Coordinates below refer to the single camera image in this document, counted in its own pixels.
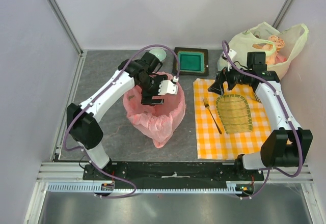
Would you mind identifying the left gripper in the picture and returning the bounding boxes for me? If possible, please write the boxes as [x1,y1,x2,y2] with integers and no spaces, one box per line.
[138,75,168,106]

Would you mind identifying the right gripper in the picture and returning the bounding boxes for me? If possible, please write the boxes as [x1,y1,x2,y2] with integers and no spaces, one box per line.
[208,59,252,96]

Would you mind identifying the pink plastic trash bag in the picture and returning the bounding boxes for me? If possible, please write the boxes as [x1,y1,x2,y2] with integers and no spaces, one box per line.
[123,83,186,148]

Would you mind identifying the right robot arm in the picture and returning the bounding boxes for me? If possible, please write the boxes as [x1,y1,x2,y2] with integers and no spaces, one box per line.
[208,51,313,180]

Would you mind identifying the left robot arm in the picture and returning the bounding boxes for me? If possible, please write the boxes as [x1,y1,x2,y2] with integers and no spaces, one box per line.
[66,52,167,180]

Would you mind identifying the gold fork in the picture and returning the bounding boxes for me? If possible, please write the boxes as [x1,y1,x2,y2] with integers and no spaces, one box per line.
[202,97,222,134]

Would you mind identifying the woven bamboo tray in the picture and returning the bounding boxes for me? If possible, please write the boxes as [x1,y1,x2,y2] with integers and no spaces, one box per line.
[215,94,253,134]

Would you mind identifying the square green glazed plate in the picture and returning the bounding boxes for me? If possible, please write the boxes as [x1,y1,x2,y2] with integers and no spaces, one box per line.
[172,47,209,76]

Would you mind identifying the yellow checkered cloth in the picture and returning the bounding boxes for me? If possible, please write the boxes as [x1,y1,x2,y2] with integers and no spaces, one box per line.
[193,79,271,160]

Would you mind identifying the grey ribbed cup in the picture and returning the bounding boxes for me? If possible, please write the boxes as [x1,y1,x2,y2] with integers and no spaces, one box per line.
[254,93,262,103]

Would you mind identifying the small celadon bowl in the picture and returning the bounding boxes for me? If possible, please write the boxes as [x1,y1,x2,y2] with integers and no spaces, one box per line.
[149,47,167,62]

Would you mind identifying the large yellowish plastic bag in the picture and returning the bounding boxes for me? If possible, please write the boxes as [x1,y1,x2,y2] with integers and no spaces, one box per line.
[229,22,309,79]

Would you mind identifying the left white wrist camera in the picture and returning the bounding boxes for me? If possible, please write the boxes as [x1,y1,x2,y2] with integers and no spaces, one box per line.
[158,76,179,96]

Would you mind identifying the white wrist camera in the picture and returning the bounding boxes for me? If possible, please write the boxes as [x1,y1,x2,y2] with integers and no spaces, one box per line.
[158,76,179,96]
[220,49,237,71]

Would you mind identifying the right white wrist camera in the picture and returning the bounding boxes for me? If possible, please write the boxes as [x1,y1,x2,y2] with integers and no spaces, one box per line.
[220,49,237,71]

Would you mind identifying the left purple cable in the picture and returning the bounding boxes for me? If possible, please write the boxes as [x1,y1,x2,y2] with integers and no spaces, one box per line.
[63,44,180,199]

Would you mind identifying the purple cable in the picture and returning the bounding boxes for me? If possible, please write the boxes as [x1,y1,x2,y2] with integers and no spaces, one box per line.
[221,39,305,200]
[63,44,180,199]

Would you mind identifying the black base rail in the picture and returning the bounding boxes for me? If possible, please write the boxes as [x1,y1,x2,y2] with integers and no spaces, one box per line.
[83,161,264,193]

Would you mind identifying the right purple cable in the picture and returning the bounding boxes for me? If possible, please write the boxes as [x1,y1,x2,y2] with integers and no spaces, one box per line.
[221,39,305,200]

